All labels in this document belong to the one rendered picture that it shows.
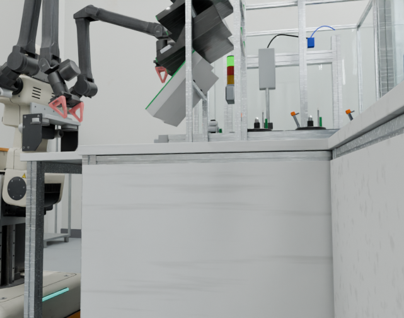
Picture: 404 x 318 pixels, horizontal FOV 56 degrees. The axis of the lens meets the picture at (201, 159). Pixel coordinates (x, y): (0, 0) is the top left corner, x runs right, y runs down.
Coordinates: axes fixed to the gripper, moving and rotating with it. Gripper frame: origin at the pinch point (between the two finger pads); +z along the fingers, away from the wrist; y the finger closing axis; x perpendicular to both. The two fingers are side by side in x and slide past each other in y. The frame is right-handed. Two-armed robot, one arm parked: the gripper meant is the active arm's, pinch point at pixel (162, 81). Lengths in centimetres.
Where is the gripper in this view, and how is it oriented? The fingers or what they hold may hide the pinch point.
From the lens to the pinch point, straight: 191.3
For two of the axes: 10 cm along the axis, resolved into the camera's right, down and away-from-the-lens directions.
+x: -9.8, 0.5, 1.9
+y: 1.9, 0.6, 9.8
